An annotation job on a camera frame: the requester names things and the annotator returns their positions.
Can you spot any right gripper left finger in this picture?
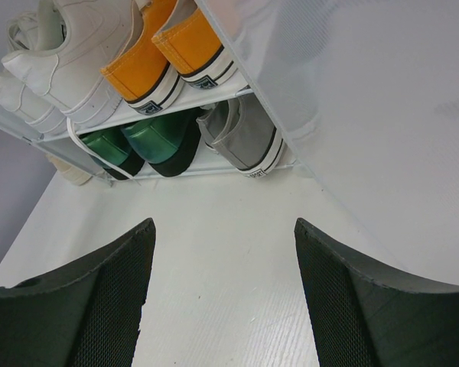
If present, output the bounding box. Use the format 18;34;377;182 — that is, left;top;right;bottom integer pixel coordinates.
0;219;156;366

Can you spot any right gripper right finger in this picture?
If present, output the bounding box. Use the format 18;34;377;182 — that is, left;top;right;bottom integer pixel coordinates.
294;218;459;366

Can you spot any beige sneaker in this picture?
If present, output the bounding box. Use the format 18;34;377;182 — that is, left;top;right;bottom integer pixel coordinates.
46;154;93;187

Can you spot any green loafer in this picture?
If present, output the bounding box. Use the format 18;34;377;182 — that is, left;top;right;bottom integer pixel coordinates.
80;127;145;176
121;107;202;177

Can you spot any grey canvas sneaker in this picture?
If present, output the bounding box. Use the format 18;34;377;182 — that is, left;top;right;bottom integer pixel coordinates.
213;94;285;178
196;101;230;154

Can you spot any white sneaker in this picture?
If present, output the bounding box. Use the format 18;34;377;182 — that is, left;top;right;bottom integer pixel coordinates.
2;0;146;180
0;11;67;135

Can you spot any orange canvas sneaker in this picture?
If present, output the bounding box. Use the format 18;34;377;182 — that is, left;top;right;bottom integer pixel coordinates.
101;1;183;115
152;0;237;89

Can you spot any translucent cabinet door panel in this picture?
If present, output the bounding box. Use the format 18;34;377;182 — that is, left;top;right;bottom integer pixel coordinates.
199;1;459;284

